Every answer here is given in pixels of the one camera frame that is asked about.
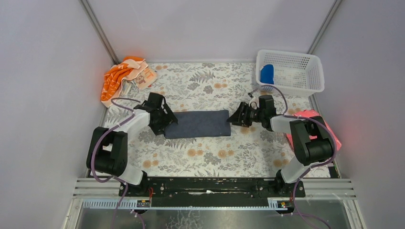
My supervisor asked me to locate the orange white towel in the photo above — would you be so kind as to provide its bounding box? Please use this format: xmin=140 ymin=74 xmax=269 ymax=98
xmin=100 ymin=56 xmax=158 ymax=108

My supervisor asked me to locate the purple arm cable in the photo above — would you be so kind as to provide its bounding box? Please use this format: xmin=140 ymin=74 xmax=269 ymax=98
xmin=248 ymin=84 xmax=338 ymax=229
xmin=90 ymin=97 xmax=148 ymax=229

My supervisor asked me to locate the dark grey towel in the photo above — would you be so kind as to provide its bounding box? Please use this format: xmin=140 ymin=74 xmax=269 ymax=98
xmin=164 ymin=110 xmax=231 ymax=139

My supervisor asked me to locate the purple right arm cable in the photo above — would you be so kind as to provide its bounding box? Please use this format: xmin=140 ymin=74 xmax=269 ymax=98
xmin=248 ymin=84 xmax=338 ymax=229

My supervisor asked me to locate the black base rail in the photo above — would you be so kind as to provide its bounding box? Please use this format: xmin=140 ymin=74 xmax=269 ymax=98
xmin=118 ymin=177 xmax=306 ymax=208

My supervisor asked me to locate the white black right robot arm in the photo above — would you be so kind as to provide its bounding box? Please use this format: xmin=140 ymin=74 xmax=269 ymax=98
xmin=227 ymin=95 xmax=336 ymax=189

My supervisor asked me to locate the blue towel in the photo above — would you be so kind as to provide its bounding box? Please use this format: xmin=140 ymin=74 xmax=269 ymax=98
xmin=259 ymin=64 xmax=275 ymax=84

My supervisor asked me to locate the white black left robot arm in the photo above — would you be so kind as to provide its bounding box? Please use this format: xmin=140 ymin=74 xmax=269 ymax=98
xmin=86 ymin=93 xmax=178 ymax=186

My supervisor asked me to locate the white plastic basket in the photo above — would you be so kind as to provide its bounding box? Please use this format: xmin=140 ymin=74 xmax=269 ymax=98
xmin=256 ymin=49 xmax=325 ymax=97

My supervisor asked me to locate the pink patterned towel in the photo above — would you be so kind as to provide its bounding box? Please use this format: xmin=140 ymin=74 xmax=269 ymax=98
xmin=286 ymin=109 xmax=342 ymax=152

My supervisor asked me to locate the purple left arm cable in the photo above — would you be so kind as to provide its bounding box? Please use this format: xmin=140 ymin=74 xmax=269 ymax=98
xmin=90 ymin=97 xmax=148 ymax=229

